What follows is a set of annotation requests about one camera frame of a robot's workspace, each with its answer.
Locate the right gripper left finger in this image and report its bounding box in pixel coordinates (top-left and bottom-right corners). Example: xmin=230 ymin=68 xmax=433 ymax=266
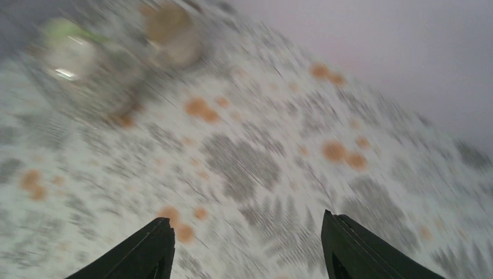
xmin=67 ymin=217 xmax=175 ymax=279

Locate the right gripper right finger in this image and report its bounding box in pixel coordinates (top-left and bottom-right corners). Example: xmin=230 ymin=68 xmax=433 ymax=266
xmin=321 ymin=210 xmax=443 ymax=279

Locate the clear acrylic dish rack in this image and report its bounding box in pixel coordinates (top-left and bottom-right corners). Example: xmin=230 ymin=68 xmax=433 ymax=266
xmin=1 ymin=1 xmax=204 ymax=121

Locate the floral patterned tablecloth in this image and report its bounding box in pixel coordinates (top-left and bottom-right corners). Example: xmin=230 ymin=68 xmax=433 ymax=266
xmin=1 ymin=1 xmax=492 ymax=278

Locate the white patterned cup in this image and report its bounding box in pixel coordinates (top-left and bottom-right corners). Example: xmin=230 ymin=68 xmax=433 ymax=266
xmin=41 ymin=35 xmax=99 ymax=81

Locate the beige brown mug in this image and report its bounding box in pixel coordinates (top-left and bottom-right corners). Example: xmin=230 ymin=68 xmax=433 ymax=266
xmin=141 ymin=1 xmax=203 ymax=69

